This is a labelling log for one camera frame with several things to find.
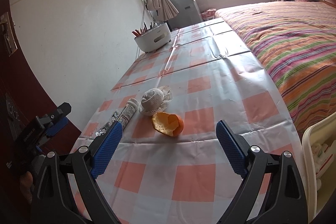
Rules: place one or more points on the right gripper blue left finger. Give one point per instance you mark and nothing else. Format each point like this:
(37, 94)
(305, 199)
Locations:
(103, 147)

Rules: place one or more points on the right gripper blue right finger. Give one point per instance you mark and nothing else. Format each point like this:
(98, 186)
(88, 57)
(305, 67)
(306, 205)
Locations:
(235, 148)

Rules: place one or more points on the silver blister pack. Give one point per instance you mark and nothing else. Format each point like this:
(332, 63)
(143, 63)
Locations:
(106, 126)

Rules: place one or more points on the printed cylindrical bottle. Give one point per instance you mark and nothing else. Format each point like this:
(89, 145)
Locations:
(128, 112)

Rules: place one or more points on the orange peel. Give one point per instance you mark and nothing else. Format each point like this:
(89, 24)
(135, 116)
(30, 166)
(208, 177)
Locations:
(168, 124)

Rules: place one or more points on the white red medicine box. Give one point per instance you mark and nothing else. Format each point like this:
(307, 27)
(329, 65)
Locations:
(323, 157)

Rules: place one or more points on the cream plastic trash bin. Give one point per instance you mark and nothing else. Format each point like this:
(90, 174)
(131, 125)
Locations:
(321, 132)

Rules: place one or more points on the checkered plastic tablecloth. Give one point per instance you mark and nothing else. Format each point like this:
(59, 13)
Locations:
(213, 76)

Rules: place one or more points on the white round container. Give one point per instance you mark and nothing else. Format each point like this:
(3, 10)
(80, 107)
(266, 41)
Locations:
(154, 38)

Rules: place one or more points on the striped bed cover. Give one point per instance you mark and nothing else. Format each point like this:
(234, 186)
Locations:
(295, 43)

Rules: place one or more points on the small stool with pink cloth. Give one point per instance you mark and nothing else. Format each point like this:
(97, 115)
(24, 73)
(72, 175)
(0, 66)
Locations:
(208, 14)

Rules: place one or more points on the grey appliance under window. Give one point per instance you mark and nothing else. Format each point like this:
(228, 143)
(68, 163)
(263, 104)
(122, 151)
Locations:
(188, 15)

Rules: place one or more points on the striped hanging cloth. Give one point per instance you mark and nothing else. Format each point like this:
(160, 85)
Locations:
(164, 8)

